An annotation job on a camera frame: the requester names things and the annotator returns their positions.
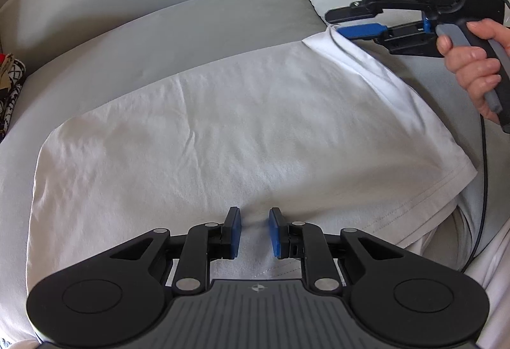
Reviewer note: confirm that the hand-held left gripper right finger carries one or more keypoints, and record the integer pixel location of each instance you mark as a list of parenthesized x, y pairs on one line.
[(275, 232)]

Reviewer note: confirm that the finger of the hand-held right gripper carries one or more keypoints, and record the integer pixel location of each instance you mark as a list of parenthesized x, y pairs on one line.
[(346, 14), (362, 31)]

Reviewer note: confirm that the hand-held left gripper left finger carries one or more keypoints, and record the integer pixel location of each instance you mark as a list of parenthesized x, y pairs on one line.
[(235, 232)]

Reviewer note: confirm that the white t-shirt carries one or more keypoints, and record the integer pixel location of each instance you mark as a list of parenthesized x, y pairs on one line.
[(239, 126)]

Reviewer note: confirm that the person's right hand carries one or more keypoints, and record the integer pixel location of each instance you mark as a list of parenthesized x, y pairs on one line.
[(474, 70)]

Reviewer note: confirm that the grey sofa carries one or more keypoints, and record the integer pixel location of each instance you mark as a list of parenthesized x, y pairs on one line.
[(179, 34)]

